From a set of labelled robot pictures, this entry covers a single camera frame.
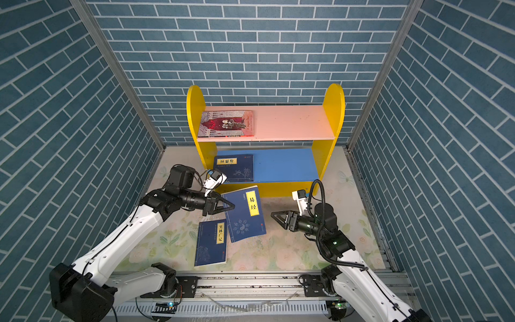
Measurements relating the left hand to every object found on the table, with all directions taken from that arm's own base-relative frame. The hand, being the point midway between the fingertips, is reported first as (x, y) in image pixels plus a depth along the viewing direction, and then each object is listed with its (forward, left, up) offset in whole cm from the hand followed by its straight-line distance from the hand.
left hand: (231, 207), depth 68 cm
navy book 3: (-3, -4, -4) cm, 6 cm away
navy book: (+24, +1, -8) cm, 25 cm away
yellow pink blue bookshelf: (+56, -30, -26) cm, 69 cm away
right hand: (0, -14, -5) cm, 15 cm away
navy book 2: (-6, +11, -25) cm, 27 cm away
